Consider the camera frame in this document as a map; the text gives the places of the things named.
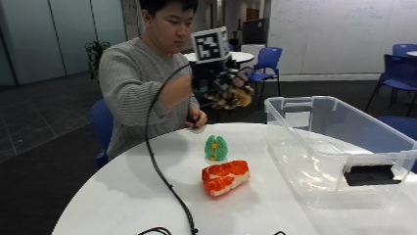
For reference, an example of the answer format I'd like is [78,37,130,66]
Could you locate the white marker cube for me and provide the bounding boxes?
[190,25,232,65]

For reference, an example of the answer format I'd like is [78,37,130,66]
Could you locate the clear plastic storage bin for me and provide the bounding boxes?
[264,95,417,211]

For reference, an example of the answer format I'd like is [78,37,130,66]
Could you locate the blue chair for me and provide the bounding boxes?
[90,98,115,170]
[391,43,417,58]
[366,53,417,116]
[246,46,284,110]

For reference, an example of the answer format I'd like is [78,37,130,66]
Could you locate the black cable loop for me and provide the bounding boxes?
[136,226,175,235]

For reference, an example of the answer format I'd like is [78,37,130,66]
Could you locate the the person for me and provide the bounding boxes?
[98,0,210,161]

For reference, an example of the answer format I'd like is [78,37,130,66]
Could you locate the whiteboard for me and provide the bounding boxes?
[268,0,417,75]

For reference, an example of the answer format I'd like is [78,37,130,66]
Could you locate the black glove cable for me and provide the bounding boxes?
[146,62,202,235]

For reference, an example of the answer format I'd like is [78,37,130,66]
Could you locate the brown spotted plush toy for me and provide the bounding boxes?
[204,71,258,111]

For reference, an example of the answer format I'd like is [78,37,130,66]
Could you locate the round white table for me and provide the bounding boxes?
[183,51,256,65]

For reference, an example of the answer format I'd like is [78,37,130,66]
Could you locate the green potted plant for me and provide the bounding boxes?
[84,39,112,81]

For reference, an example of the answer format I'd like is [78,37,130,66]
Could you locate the dark cabinet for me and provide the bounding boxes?
[242,18,268,46]

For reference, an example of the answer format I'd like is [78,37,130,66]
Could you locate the green plush vegetable toy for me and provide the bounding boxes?
[204,134,230,163]

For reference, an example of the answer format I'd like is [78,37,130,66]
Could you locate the black bin latch handle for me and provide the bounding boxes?
[343,164,404,187]

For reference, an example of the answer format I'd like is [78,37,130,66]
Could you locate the red white plush meat toy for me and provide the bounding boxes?
[202,159,252,198]

